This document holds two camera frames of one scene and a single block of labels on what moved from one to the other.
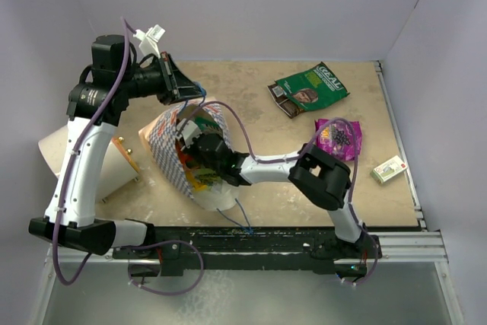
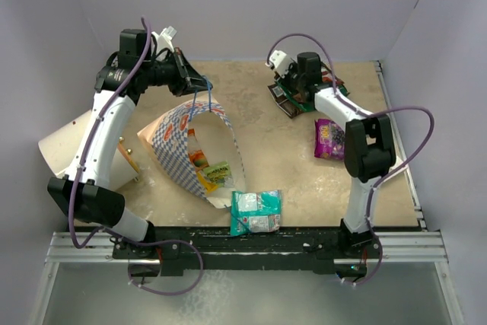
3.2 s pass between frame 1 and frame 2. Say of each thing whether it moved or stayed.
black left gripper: moved
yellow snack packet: moved
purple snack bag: stayed
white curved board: stayed
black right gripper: moved
